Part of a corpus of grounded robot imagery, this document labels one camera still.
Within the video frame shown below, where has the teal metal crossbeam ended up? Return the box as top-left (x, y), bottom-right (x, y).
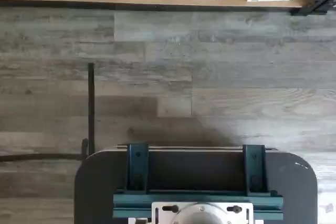
top-left (113, 190), bottom-right (285, 221)

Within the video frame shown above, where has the silver mounting plate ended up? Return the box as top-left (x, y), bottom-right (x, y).
top-left (151, 201), bottom-right (254, 224)

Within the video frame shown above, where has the teal metal bracket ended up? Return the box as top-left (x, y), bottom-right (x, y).
top-left (242, 144), bottom-right (269, 197)
top-left (127, 143), bottom-right (150, 196)

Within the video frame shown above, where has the black cable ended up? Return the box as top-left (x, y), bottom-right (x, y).
top-left (0, 62), bottom-right (96, 162)

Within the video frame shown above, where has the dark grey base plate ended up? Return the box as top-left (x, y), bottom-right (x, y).
top-left (74, 146), bottom-right (319, 224)

